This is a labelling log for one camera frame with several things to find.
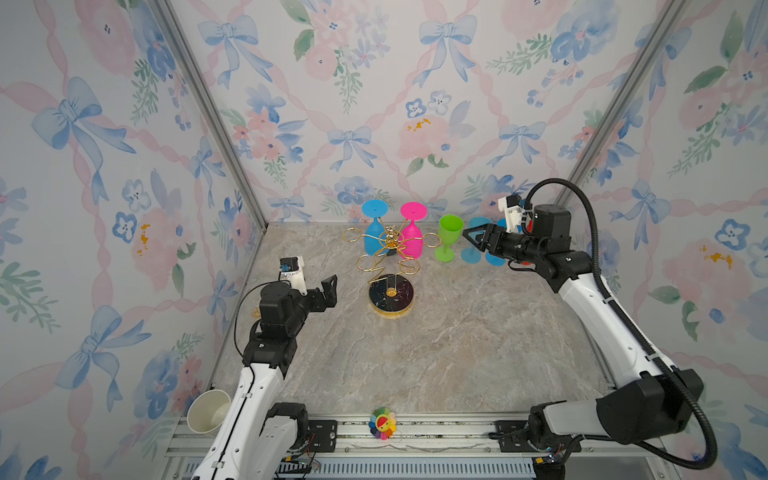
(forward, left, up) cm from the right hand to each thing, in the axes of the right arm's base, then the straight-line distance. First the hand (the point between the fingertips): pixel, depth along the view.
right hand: (470, 234), depth 75 cm
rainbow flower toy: (-37, +22, -31) cm, 53 cm away
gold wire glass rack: (0, +20, -30) cm, 36 cm away
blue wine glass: (0, +24, -4) cm, 24 cm away
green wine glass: (+16, +1, -14) cm, 21 cm away
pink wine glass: (+7, +14, -9) cm, 18 cm away
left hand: (-8, +38, -8) cm, 39 cm away
